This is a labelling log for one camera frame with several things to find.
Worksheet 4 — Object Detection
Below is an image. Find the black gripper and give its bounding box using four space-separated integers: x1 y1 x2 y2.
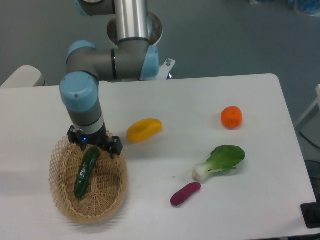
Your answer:
67 124 123 159

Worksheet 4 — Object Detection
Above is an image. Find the green cucumber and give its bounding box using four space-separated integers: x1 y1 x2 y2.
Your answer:
74 146 100 199

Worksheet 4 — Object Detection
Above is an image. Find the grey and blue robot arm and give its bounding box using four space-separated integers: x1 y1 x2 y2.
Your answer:
59 0 160 156

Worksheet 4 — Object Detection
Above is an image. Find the woven wicker basket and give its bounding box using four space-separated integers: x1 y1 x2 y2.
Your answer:
49 136 128 224

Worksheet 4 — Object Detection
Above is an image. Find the yellow mango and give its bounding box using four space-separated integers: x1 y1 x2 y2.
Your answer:
126 118 163 143

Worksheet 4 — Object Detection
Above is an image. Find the purple sweet potato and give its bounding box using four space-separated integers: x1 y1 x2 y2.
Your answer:
170 182 202 207

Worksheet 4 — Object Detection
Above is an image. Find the white chair back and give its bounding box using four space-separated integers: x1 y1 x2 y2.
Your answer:
0 65 48 89

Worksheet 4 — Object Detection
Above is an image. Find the green bok choy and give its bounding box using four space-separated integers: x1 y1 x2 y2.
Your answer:
192 145 246 182

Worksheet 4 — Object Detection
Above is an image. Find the orange tangerine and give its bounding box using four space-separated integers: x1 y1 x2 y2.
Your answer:
220 106 243 129

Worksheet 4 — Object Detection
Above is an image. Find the white furniture at right edge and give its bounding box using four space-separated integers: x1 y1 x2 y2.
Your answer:
294 85 320 131

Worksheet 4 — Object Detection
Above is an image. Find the blue object top right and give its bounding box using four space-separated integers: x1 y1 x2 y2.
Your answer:
249 0 320 17

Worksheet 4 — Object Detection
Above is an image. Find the black table cable port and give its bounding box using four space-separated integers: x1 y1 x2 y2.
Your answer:
300 202 320 229

